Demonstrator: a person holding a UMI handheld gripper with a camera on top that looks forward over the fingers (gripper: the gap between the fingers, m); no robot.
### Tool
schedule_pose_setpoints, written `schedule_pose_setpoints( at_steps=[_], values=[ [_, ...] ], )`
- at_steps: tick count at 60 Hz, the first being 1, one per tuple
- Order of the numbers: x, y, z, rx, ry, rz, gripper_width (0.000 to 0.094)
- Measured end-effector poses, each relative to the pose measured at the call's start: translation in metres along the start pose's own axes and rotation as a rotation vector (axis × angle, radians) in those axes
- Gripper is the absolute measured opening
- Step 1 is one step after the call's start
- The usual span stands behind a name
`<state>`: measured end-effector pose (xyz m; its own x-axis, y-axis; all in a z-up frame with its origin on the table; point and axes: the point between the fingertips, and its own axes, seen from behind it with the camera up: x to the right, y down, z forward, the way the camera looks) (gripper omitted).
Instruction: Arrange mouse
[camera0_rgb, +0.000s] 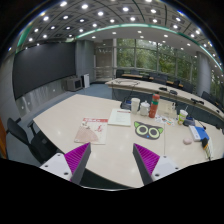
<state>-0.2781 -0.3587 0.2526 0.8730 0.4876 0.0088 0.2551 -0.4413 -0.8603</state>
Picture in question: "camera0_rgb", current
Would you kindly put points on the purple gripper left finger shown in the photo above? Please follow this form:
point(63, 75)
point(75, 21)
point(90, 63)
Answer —
point(69, 166)

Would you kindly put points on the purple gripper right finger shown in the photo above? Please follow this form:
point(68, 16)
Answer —
point(151, 166)

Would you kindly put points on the black owl face mouse pad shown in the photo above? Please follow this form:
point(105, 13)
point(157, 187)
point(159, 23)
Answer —
point(147, 131)

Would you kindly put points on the pink computer mouse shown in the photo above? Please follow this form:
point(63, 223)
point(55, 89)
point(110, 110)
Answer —
point(187, 141)

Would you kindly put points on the red and white magazine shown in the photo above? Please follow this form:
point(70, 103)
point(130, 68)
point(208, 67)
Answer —
point(93, 130)

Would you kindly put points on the black office chair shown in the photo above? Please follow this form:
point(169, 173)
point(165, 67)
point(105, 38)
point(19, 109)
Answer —
point(40, 146)

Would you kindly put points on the colourful sticker sheet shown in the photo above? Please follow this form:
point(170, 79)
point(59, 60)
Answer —
point(165, 120)

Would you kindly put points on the red thermos bottle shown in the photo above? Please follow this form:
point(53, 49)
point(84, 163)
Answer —
point(154, 105)

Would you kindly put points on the white booklet red header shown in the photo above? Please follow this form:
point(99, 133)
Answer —
point(120, 117)

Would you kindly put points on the clear plastic sign holder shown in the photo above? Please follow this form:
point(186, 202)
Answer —
point(167, 109)

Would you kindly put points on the blue and white box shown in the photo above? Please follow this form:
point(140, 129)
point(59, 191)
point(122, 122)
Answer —
point(198, 133)

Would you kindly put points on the green patterned paper cup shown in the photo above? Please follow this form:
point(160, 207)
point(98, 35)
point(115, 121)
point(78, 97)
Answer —
point(182, 116)

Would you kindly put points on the white paper cup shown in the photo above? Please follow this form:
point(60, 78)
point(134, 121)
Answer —
point(135, 105)

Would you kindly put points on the grey cabinet on floor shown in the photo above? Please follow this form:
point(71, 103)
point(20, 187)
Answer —
point(74, 84)

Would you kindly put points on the long curved conference desk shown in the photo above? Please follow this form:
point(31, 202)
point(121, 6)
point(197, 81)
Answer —
point(200, 108)

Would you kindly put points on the large dark wall screen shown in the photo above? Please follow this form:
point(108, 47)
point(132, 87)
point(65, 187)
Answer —
point(40, 65)

